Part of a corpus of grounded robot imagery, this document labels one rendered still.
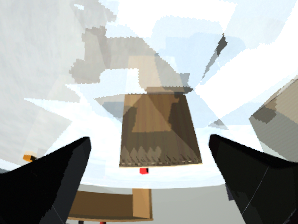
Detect small red cube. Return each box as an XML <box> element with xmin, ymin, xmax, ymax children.
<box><xmin>140</xmin><ymin>168</ymin><xmax>148</xmax><ymax>175</ymax></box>

